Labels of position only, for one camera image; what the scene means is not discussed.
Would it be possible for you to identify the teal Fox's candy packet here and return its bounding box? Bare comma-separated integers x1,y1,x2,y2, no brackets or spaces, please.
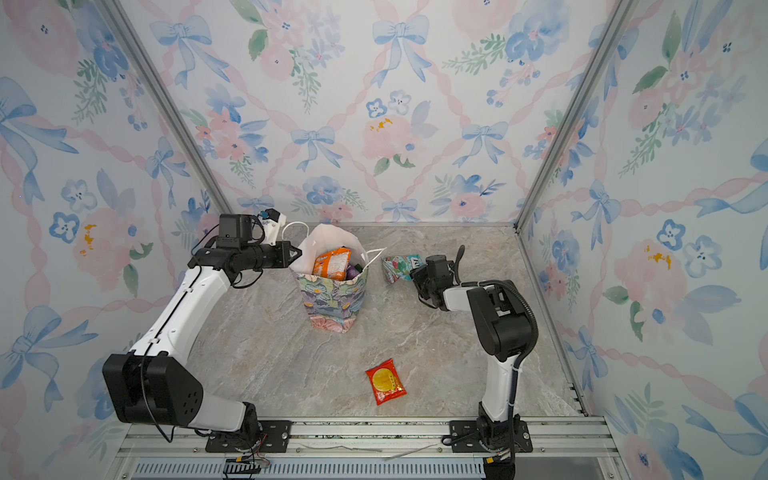
382,254,423,284

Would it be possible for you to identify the large purple snack packet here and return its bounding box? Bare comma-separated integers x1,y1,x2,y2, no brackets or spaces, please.
346,264,363,281

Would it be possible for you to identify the orange snack packet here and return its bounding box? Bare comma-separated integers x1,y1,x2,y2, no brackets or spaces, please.
312,247,351,281

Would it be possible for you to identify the floral paper gift bag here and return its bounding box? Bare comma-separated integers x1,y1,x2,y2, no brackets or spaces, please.
289,224,384,333

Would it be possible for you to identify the red snack packet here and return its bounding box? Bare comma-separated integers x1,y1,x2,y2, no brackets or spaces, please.
366,359,407,406

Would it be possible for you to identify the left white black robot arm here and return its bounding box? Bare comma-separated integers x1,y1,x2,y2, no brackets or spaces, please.
102,241,302,444

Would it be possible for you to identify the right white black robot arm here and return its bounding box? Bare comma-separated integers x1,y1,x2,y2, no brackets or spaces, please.
410,255,539,451

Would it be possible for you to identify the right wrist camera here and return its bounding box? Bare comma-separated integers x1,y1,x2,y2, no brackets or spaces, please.
426,255,455,280

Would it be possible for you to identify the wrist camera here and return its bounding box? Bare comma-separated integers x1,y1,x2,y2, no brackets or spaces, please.
426,255,455,280
215,208,287,250

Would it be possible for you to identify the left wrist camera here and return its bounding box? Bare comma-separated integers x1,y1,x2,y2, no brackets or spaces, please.
215,208,287,250

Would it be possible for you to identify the black corrugated cable conduit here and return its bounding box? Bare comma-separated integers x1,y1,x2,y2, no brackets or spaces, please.
454,244,540,448

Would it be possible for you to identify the left aluminium corner post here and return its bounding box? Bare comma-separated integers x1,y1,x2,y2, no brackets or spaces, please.
95,1,232,213

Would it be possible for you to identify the aluminium corner post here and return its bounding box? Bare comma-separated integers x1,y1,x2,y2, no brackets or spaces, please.
514,0,638,232
95,1,232,213

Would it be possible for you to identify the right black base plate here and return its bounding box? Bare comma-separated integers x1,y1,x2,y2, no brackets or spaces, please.
441,418,534,454

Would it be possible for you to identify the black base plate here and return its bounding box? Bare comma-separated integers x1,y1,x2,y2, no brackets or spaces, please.
205,420,293,454
441,418,534,454

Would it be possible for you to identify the right aluminium corner post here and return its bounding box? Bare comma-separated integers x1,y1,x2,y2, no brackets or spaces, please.
514,0,638,232

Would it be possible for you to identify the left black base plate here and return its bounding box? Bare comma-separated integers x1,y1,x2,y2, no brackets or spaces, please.
205,420,293,454

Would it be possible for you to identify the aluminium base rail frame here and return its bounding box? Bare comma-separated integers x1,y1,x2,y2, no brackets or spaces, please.
105,417,629,479

